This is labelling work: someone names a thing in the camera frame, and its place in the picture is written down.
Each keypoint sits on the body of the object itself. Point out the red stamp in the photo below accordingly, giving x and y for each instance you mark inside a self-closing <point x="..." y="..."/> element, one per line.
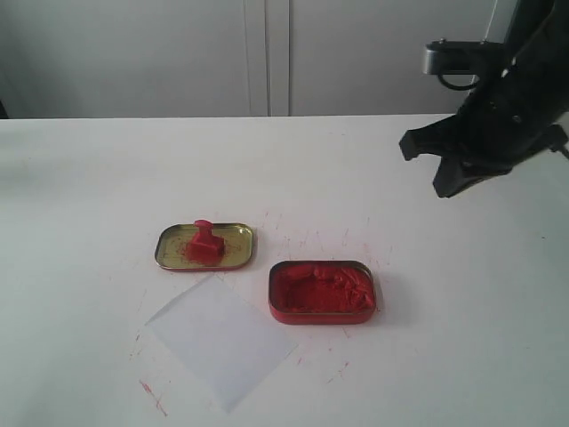
<point x="205" y="247"/>

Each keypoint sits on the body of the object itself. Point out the white paper sheet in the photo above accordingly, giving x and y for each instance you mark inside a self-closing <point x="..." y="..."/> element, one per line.
<point x="225" y="342"/>

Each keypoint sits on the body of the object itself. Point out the dark vertical post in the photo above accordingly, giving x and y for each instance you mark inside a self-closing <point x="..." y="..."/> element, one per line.
<point x="527" y="87"/>

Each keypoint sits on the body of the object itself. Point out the gold tin lid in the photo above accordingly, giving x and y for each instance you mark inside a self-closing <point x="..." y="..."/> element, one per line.
<point x="173" y="248"/>

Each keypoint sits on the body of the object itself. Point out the red ink tin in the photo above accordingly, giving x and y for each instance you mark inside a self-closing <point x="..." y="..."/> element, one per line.
<point x="321" y="293"/>

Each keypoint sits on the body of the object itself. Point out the white cabinet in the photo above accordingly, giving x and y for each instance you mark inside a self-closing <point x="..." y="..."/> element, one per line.
<point x="62" y="59"/>

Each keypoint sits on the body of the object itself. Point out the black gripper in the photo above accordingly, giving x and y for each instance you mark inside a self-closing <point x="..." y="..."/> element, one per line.
<point x="501" y="122"/>

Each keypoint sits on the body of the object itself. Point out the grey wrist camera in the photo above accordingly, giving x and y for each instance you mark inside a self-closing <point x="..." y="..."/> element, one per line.
<point x="476" y="58"/>

